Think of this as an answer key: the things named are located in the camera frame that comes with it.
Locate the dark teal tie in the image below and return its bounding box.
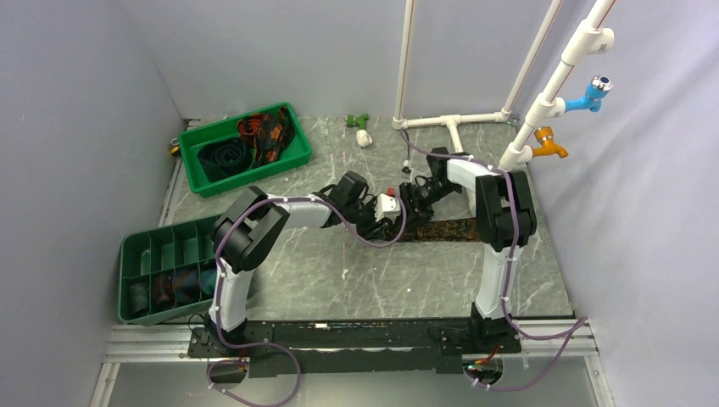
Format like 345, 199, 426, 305
197, 137, 255, 183

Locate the orange faucet tap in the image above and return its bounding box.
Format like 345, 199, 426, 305
532, 126, 569, 159

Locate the blue faucet tap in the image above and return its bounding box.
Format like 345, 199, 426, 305
565, 75, 613, 113

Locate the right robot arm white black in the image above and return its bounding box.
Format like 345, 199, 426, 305
399, 148, 538, 352

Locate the brown patterned necktie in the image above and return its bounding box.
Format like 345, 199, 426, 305
399, 218, 481, 243

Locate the rolled black tie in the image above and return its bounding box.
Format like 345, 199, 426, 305
128, 282, 149, 317

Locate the green compartment organizer tray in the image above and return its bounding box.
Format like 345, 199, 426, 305
118, 215, 219, 326

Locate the white pipe fitting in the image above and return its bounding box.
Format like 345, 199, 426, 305
355, 129, 373, 148

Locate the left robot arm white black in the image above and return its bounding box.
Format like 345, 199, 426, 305
206, 171, 409, 356

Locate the green open tray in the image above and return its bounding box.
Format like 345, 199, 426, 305
178, 103, 312, 198

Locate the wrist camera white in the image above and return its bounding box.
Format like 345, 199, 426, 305
400, 159, 412, 178
375, 193, 402, 221

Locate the green pipe fitting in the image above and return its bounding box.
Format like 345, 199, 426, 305
345, 114, 370, 130

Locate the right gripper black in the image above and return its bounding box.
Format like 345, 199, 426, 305
393, 179, 460, 232

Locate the aluminium rail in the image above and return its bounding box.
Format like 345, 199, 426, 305
104, 325, 599, 363

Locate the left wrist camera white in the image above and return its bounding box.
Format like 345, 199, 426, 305
375, 193, 402, 221

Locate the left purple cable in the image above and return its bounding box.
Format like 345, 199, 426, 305
206, 193, 409, 407

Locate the white pvc pipe frame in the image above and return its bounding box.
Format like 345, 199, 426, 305
392, 1, 615, 169

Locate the rolled dark red tie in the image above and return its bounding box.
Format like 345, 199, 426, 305
151, 274, 175, 312

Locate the rolled navy plaid tie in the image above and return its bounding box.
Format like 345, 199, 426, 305
171, 268, 200, 306

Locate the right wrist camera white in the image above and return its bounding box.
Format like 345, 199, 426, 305
400, 159, 412, 178

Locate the rolled dark green tie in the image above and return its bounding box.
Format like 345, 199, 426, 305
198, 269, 217, 299

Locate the orange black tie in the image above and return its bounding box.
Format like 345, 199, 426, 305
237, 105, 295, 168

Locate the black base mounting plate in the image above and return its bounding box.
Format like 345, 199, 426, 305
187, 316, 521, 378

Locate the yellow clamp at table edge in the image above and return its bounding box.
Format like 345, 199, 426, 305
169, 139, 181, 158

